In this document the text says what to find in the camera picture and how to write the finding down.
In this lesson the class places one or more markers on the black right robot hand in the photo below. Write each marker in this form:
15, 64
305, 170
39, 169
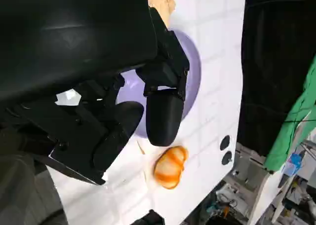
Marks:
150, 218

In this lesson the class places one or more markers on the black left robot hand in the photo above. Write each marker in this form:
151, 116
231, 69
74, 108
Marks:
74, 49

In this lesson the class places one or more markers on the beige towel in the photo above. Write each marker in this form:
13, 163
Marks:
161, 3

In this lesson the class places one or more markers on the orange and white bread roll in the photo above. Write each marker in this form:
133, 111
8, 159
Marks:
170, 168

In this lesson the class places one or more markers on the black table grommet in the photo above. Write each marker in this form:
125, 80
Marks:
225, 142
226, 158

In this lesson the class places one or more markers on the lilac plate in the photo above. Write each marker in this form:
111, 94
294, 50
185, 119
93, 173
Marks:
193, 69

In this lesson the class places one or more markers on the green cloth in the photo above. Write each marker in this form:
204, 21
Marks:
284, 141

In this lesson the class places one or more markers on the blue workshop item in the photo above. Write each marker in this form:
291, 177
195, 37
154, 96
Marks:
294, 162

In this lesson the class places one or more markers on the black backdrop curtain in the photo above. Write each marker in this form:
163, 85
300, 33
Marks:
274, 62

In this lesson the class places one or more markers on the grey metal table bracket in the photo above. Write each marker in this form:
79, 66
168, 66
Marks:
247, 165

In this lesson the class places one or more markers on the white workshop desk frame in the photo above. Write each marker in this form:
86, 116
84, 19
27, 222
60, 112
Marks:
269, 193

